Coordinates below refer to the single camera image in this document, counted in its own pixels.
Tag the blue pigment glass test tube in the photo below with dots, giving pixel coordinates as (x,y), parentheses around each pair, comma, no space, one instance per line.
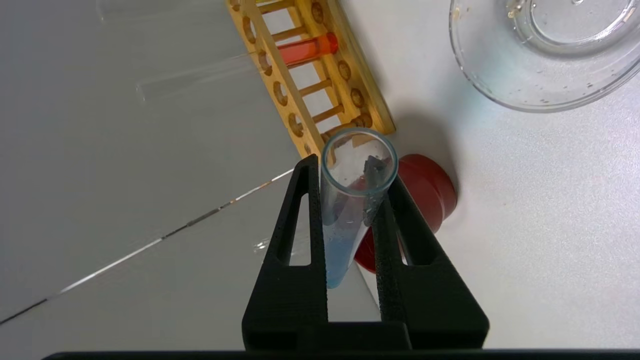
(345,235)

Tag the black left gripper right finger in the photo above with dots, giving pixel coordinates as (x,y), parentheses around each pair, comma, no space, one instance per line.
(430,310)

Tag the dark red plastic cup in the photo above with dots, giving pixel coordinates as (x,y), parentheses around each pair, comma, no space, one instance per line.
(425,190)

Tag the red pigment glass test tube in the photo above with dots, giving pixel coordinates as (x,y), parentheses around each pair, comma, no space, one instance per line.
(307,50)

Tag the wooden test tube rack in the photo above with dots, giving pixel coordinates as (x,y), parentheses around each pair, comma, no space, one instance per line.
(350,65)

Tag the clear glass dish with spout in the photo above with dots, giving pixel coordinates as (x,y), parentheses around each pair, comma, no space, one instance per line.
(500,75)

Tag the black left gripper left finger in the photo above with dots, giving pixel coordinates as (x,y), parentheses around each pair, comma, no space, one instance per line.
(285,305)

